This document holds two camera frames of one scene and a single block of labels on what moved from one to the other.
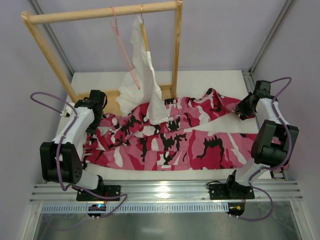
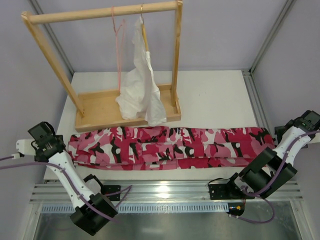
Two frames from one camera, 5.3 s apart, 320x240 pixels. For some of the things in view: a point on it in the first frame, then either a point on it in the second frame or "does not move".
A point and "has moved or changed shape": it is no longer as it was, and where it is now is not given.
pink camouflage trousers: x=112 y=143 has moved or changed shape
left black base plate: x=106 y=190 does not move
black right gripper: x=244 y=108 to x=302 y=122
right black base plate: x=230 y=191 does not move
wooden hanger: x=144 y=31 does not move
